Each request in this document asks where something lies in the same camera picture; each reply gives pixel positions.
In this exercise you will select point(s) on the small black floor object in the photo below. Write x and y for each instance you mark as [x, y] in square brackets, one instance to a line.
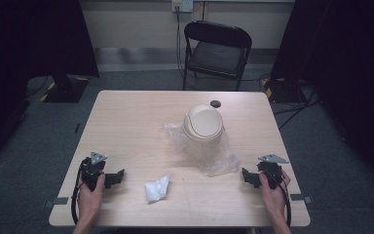
[77, 128]

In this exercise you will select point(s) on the person's right hand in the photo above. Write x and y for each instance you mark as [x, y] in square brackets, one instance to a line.
[276, 200]

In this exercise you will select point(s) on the black stand base yellow stripes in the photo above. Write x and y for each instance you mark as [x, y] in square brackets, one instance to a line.
[282, 91]
[65, 89]

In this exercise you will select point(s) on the person's left hand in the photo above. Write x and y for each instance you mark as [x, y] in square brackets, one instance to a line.
[89, 201]

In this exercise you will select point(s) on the white wall socket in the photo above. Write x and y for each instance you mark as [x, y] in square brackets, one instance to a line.
[182, 5]

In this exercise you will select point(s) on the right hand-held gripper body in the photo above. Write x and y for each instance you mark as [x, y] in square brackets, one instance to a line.
[272, 170]

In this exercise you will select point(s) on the grey tape strip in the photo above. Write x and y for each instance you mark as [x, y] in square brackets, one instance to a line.
[301, 197]
[56, 201]

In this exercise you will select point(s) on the black folding chair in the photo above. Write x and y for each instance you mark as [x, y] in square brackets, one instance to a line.
[217, 57]

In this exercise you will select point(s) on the clear plastic bag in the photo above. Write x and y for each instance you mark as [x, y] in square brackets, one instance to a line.
[214, 156]

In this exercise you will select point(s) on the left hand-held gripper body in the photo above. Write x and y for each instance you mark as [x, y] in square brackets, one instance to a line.
[92, 169]

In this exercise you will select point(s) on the stack of beige plates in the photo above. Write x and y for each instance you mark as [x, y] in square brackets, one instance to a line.
[203, 122]

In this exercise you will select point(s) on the dark curtain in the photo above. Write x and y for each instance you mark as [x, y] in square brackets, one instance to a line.
[29, 39]
[347, 48]

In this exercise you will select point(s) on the crumpled white plastic wrap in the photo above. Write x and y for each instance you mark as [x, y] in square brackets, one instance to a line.
[156, 190]

